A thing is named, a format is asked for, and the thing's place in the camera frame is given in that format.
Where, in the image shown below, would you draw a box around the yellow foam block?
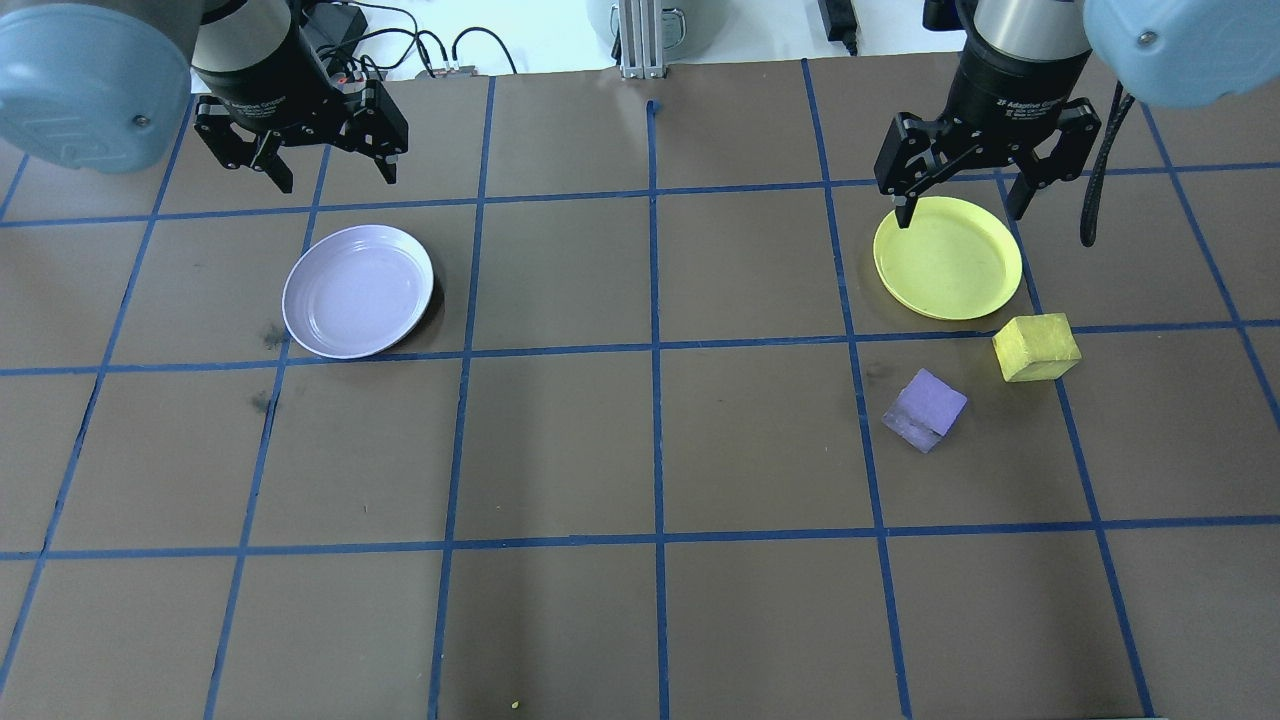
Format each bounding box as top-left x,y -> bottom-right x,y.
992,313 -> 1083,383

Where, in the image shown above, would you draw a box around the purple foam block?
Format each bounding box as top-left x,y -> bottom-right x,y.
882,368 -> 969,454

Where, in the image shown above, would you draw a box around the yellow round plate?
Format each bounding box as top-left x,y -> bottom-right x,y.
873,196 -> 1024,321

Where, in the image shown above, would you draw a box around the black power adapter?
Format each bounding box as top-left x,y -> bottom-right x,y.
818,0 -> 862,57

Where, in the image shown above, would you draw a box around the lilac round plate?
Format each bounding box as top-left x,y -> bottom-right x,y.
282,224 -> 436,360

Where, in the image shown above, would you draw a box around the grey round container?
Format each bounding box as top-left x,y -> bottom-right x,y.
588,0 -> 707,57

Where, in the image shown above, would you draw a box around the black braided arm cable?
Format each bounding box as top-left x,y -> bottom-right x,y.
1080,85 -> 1137,247

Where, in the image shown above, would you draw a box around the black box with cables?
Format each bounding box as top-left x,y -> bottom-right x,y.
305,3 -> 370,49

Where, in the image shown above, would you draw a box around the black thin cable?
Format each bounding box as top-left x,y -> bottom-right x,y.
340,0 -> 453,79

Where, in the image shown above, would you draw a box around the black looped cable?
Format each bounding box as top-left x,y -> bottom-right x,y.
451,27 -> 520,77

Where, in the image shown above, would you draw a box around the silver aluminium frame bar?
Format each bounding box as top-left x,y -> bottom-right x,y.
615,0 -> 669,80

